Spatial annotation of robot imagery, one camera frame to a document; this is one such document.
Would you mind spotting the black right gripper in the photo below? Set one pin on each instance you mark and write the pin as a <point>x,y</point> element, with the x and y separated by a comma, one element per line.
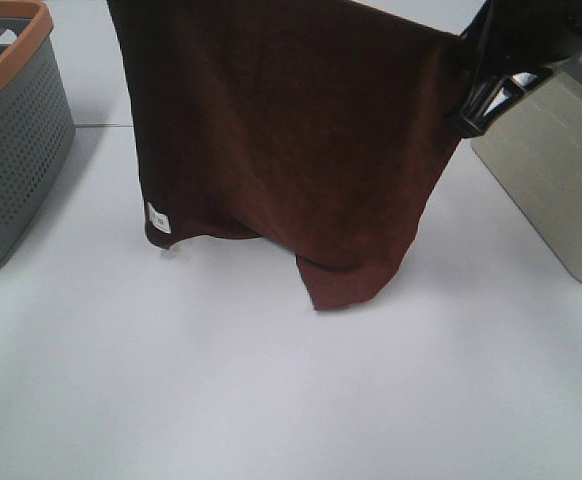
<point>510,49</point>

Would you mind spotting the brown towel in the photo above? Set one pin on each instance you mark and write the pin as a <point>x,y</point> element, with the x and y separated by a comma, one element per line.
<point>318,125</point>

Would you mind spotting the beige plastic basket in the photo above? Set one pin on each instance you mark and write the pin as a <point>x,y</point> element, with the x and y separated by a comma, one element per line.
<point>535,153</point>

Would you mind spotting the grey basket with orange rim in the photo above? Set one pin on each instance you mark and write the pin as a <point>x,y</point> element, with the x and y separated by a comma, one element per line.
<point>36,125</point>

